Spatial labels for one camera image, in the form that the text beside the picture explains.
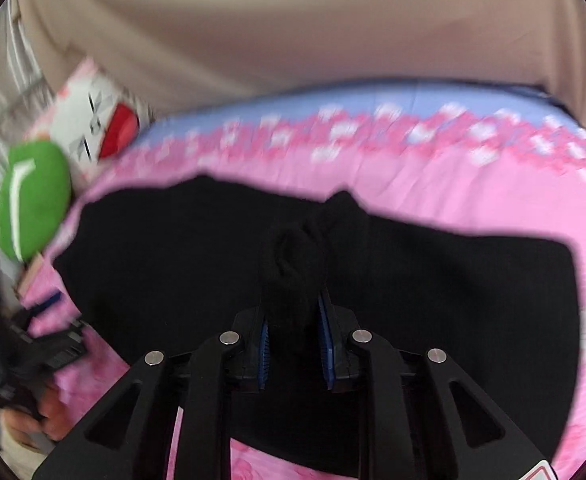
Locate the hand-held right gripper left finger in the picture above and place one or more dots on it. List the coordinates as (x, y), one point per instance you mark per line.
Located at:
(264, 355)

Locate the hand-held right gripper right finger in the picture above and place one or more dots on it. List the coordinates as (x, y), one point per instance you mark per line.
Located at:
(327, 345)

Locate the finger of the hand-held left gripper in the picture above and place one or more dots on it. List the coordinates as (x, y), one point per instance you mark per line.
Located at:
(45, 305)
(63, 350)

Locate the black pants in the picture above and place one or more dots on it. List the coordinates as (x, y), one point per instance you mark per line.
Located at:
(173, 260)

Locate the person's left hand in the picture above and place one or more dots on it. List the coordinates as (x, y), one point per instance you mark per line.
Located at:
(53, 410)

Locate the green plush pillow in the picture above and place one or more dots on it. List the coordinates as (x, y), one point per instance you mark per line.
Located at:
(33, 200)

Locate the pink floral bedsheet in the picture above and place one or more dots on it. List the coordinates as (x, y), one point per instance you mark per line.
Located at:
(423, 185)

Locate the white cartoon face pillow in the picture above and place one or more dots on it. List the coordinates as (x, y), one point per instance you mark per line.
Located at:
(80, 110)

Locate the beige hanging cloth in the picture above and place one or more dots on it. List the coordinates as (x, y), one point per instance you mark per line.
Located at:
(273, 25)

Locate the grey metal bed frame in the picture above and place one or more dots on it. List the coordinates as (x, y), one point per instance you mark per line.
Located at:
(0, 110)

